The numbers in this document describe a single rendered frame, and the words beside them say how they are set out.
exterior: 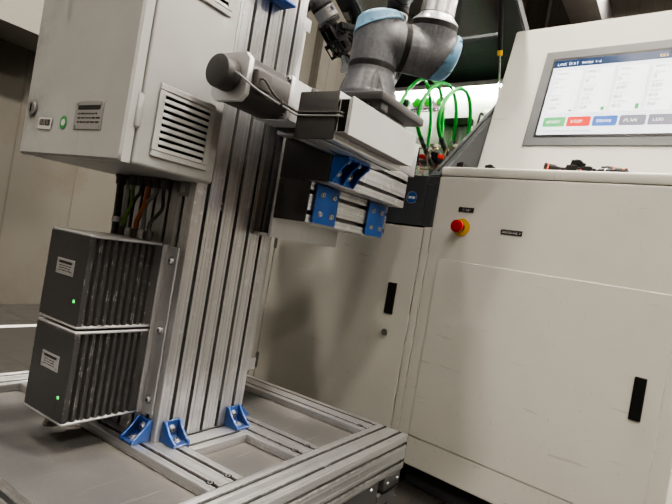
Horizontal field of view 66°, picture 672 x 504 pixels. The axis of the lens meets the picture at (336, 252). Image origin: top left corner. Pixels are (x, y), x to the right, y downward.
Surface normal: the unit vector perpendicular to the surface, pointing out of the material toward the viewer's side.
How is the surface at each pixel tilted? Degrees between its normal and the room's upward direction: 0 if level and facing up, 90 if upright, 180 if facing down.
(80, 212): 90
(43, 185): 90
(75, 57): 91
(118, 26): 87
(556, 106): 76
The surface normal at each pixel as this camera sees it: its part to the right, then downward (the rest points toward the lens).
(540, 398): -0.63, -0.10
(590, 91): -0.58, -0.33
